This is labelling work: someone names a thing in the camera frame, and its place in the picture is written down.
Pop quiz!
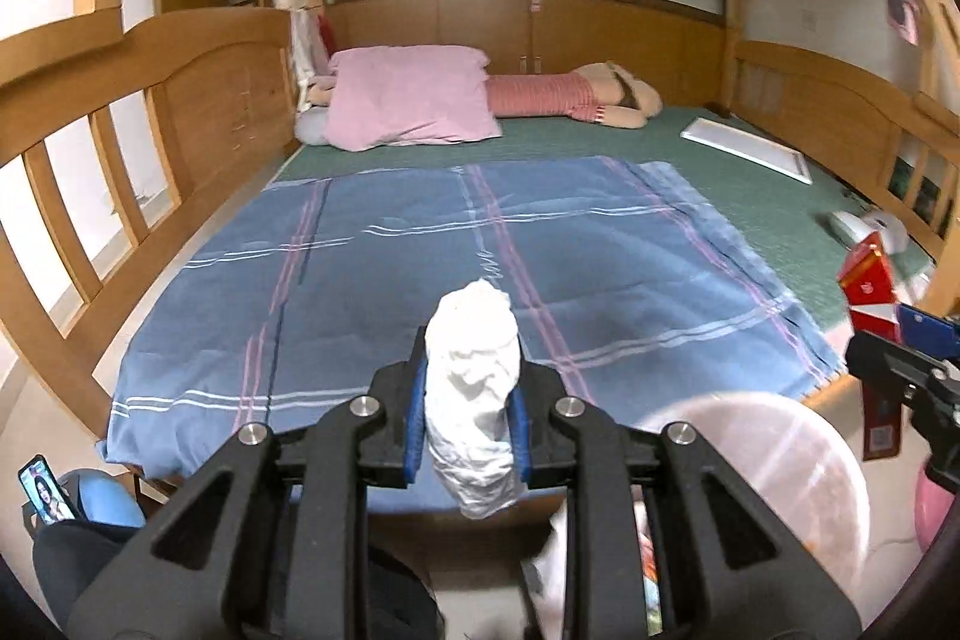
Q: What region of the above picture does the white tissue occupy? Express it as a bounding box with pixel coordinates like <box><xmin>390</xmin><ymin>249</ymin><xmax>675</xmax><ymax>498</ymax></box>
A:
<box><xmin>425</xmin><ymin>280</ymin><xmax>521</xmax><ymax>520</ymax></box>

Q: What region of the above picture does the red cigarette carton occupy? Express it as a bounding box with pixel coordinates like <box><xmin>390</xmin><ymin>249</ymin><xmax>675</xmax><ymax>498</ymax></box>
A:
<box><xmin>836</xmin><ymin>230</ymin><xmax>901</xmax><ymax>461</ymax></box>

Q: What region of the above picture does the pink pillow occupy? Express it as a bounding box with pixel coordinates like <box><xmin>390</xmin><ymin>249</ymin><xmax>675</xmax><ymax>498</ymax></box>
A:
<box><xmin>325</xmin><ymin>46</ymin><xmax>501</xmax><ymax>152</ymax></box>

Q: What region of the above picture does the blue plaid bed sheet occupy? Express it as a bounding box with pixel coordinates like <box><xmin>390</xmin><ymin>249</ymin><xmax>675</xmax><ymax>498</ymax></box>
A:
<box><xmin>99</xmin><ymin>156</ymin><xmax>839</xmax><ymax>477</ymax></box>

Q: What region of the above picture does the white flat board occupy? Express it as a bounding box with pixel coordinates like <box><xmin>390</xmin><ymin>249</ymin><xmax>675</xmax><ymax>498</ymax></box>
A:
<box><xmin>680</xmin><ymin>117</ymin><xmax>812</xmax><ymax>185</ymax></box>

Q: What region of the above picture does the striped plush doll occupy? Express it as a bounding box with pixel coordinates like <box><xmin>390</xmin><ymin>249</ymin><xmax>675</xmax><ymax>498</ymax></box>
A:
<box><xmin>487</xmin><ymin>62</ymin><xmax>664</xmax><ymax>130</ymax></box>

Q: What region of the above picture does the white electronic device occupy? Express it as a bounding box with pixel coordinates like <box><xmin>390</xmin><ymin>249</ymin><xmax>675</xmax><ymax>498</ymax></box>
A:
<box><xmin>828</xmin><ymin>209</ymin><xmax>910</xmax><ymax>255</ymax></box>

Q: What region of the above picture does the pink round object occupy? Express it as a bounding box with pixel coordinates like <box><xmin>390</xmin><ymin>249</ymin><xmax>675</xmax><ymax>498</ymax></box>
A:
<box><xmin>914</xmin><ymin>463</ymin><xmax>955</xmax><ymax>552</ymax></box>

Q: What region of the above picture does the white lined trash basket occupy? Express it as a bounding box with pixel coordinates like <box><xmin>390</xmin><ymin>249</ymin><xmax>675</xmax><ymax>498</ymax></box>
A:
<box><xmin>526</xmin><ymin>398</ymin><xmax>861</xmax><ymax>638</ymax></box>

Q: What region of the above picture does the smartphone with photo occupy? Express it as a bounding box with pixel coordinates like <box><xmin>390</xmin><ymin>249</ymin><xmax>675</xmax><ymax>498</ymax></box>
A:
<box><xmin>18</xmin><ymin>455</ymin><xmax>76</xmax><ymax>526</ymax></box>

